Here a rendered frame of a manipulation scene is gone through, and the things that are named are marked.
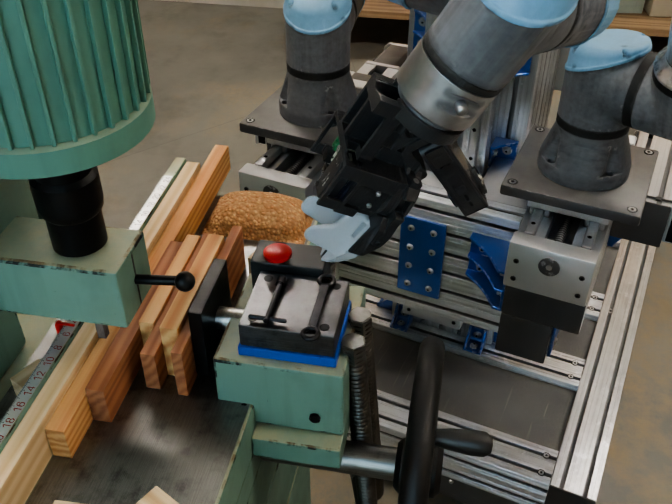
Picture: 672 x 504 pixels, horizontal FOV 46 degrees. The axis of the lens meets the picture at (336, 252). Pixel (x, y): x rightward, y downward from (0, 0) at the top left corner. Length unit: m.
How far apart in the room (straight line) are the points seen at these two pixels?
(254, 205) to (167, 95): 2.43
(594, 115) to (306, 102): 0.50
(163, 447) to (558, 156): 0.81
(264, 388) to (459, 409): 0.99
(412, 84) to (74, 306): 0.39
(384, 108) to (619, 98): 0.68
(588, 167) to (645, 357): 1.05
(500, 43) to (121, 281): 0.40
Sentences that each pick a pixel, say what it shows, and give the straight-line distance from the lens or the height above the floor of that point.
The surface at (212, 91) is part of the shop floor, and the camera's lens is 3.46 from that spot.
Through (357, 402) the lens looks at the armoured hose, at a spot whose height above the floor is 0.89.
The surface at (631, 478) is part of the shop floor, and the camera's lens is 2.01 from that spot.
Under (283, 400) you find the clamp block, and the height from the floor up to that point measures 0.91.
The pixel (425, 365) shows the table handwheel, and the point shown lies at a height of 0.95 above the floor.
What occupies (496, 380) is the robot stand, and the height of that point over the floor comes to 0.21.
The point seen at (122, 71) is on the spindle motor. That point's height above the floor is 1.26.
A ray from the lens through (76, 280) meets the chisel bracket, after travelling 0.78.
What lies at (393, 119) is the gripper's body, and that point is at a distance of 0.65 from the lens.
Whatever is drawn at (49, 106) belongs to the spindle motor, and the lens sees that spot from 0.63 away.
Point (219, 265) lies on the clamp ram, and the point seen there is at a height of 1.00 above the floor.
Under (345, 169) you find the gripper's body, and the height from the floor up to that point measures 1.18.
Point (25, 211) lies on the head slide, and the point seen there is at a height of 1.06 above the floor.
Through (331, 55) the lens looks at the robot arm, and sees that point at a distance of 1.43.
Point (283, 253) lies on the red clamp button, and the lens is 0.82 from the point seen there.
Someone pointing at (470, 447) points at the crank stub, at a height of 0.92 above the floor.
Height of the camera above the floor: 1.53
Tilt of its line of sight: 38 degrees down
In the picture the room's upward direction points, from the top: straight up
